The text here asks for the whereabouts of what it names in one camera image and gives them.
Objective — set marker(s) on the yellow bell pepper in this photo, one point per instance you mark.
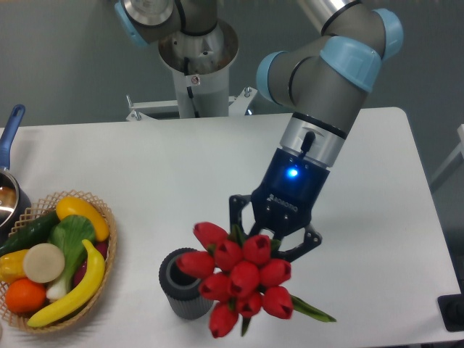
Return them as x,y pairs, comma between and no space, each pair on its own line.
11,266

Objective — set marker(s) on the red tulip bouquet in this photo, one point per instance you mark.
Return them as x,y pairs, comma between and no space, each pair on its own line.
242,277

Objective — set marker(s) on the white frame at right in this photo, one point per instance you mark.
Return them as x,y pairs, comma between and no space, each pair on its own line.
451,163

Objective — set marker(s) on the green cucumber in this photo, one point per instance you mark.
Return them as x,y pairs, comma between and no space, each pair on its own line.
35,232

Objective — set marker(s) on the woven wicker basket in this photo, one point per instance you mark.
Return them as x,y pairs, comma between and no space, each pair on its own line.
41,207

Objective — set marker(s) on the dark red vegetable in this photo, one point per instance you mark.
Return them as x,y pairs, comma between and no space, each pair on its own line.
102,248

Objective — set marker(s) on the blue handled saucepan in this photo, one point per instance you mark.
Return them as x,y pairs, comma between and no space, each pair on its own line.
14,200

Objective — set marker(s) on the black device at edge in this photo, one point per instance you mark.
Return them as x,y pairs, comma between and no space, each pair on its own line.
451,309

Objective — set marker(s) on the beige round slice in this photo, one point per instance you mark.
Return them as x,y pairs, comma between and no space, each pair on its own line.
43,263

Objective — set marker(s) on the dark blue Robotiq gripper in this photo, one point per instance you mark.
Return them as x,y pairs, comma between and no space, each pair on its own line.
283,203

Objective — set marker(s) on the orange fruit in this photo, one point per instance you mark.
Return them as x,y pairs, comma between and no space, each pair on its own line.
24,296

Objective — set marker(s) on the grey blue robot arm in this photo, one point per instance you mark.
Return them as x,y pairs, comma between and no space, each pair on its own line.
324,83

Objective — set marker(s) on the yellow banana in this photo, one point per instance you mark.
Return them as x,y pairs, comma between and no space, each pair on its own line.
77,297

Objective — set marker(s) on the green bok choy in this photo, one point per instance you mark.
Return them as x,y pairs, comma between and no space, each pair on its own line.
68,236

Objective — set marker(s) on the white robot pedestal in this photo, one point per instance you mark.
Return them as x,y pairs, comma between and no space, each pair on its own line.
200,69

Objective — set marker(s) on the grey ribbed vase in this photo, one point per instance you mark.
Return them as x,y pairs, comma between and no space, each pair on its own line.
181,290

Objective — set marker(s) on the yellow squash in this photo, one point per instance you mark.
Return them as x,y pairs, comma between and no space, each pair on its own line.
71,205

